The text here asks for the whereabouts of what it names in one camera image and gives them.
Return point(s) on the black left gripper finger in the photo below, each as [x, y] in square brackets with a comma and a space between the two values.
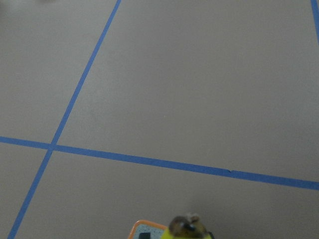
[146, 235]

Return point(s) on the grey square plate orange rim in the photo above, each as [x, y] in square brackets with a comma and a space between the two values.
[142, 226]

